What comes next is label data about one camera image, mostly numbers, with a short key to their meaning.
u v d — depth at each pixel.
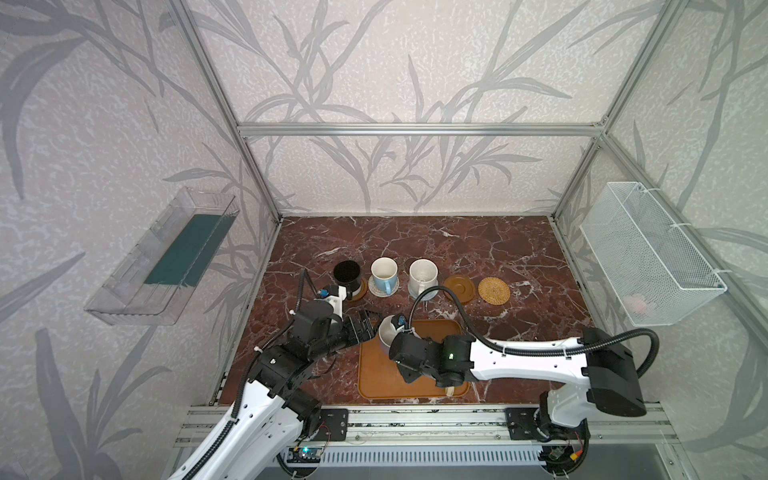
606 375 0.40
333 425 0.74
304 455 0.71
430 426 0.75
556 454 0.75
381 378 0.81
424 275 0.97
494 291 0.99
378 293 0.97
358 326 0.63
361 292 0.97
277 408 0.48
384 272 0.96
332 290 0.67
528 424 0.73
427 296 0.68
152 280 0.63
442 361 0.55
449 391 0.73
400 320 0.67
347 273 0.91
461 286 0.99
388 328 0.72
